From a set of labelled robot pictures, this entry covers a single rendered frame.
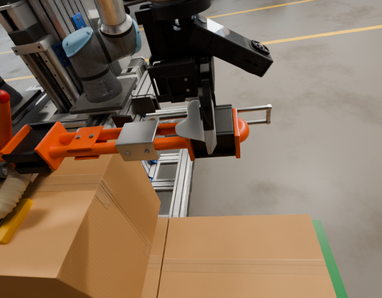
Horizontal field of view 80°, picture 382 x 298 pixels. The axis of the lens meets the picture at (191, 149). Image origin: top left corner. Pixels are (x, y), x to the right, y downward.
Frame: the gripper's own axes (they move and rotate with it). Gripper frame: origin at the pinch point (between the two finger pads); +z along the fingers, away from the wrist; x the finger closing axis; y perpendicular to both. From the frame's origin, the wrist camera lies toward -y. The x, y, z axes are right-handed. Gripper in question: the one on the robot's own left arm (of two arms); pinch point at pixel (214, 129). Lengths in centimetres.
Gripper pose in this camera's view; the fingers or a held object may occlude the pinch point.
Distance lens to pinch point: 39.6
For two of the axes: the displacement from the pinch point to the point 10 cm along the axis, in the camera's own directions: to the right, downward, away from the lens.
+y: -9.8, 0.6, 1.8
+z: 1.7, 7.0, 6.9
